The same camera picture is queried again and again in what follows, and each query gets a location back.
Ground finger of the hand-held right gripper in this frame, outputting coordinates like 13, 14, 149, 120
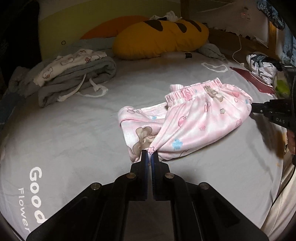
250, 102, 270, 115

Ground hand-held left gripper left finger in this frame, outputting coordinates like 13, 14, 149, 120
25, 149, 148, 241

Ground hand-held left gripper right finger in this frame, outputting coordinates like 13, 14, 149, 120
151, 153, 270, 241

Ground pink printed pants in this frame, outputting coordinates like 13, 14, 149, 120
117, 77, 253, 162

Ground person's right hand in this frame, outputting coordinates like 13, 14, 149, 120
286, 130, 296, 156

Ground green object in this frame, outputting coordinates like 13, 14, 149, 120
276, 79, 291, 98

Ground red tablet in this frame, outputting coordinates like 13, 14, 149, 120
230, 66, 275, 95

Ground black and white crumpled cloth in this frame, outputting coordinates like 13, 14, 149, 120
246, 53, 281, 86

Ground hanging blue denim garment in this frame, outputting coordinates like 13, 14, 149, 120
257, 0, 296, 67

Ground small grey-blue cloth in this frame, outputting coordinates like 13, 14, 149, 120
200, 43, 226, 61

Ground white lace trim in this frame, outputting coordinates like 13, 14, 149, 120
203, 22, 269, 45

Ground person's leg in white trousers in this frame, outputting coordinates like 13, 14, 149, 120
260, 148, 296, 241

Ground clear bottle with black cap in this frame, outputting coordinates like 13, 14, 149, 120
162, 51, 193, 59

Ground grey folded sweatpants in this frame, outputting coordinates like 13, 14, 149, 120
38, 57, 117, 108

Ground yellow bread-shaped pillow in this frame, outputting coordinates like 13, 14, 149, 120
112, 19, 210, 60

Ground white printed folded garment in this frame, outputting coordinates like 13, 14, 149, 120
33, 49, 108, 87

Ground grey-blue crumpled blanket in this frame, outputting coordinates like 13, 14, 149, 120
8, 37, 116, 98

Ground orange pillow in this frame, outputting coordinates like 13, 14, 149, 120
80, 16, 151, 40

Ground white charging cable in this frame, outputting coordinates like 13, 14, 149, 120
232, 35, 252, 70

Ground wooden bed frame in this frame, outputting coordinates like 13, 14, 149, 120
180, 0, 273, 56

